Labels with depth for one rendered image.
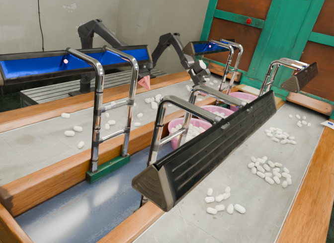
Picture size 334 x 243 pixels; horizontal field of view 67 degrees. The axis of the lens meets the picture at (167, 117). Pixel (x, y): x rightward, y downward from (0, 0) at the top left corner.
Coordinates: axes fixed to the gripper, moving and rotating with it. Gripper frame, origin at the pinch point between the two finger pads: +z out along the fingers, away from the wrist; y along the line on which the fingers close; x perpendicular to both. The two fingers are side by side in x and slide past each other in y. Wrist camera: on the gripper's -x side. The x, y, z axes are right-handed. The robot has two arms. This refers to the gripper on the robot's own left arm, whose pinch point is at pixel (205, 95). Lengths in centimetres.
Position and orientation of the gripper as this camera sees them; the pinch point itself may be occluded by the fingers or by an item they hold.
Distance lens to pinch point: 174.6
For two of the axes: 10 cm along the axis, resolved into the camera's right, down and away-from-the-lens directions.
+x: -6.5, 3.9, 6.5
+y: 6.0, -2.7, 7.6
